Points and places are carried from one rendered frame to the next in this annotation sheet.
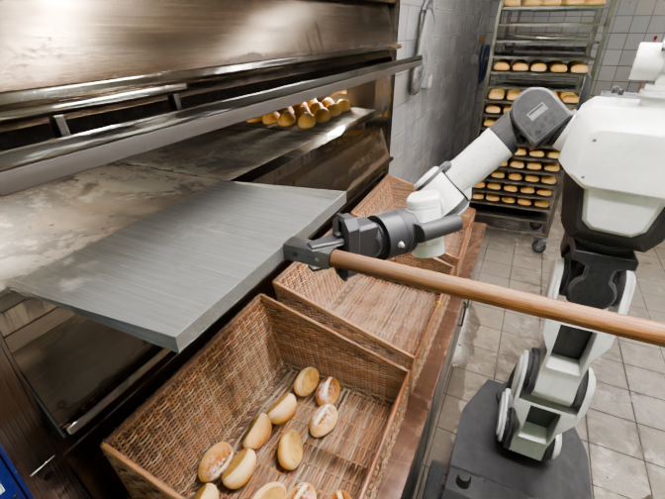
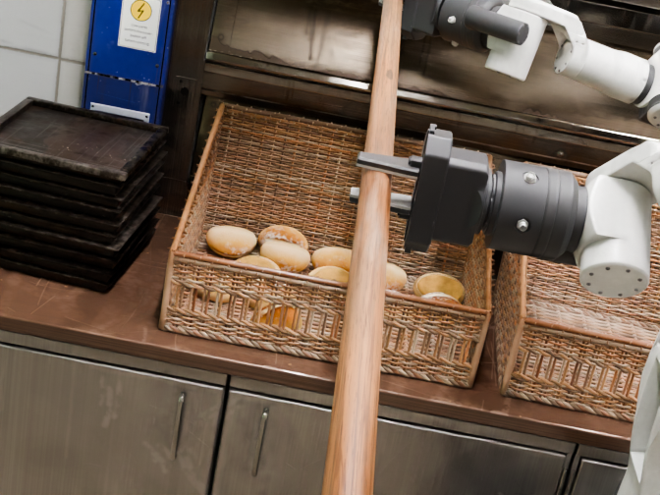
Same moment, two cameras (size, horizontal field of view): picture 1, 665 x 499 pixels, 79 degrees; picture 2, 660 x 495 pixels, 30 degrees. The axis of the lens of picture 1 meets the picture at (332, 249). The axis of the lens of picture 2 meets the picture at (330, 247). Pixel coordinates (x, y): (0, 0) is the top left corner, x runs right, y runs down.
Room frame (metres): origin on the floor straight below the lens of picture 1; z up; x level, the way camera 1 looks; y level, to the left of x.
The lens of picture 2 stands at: (-0.26, -1.78, 1.61)
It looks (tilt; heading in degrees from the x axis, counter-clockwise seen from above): 24 degrees down; 65
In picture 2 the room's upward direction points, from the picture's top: 11 degrees clockwise
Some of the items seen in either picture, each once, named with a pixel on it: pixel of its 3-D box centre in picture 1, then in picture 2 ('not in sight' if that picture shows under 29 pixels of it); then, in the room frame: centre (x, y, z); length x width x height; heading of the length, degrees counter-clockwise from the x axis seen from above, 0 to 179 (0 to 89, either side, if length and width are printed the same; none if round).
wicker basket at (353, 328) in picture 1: (372, 290); (658, 299); (1.19, -0.14, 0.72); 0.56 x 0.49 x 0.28; 154
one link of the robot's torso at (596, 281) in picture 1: (590, 257); not in sight; (0.93, -0.69, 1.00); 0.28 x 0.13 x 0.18; 155
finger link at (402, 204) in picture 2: not in sight; (380, 203); (0.25, -0.77, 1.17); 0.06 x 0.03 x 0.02; 155
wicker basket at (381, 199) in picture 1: (417, 225); not in sight; (1.73, -0.40, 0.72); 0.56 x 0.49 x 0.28; 156
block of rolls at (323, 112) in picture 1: (276, 107); not in sight; (1.99, 0.26, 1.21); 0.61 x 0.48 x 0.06; 65
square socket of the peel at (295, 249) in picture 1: (310, 251); not in sight; (0.62, 0.04, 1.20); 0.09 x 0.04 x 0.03; 65
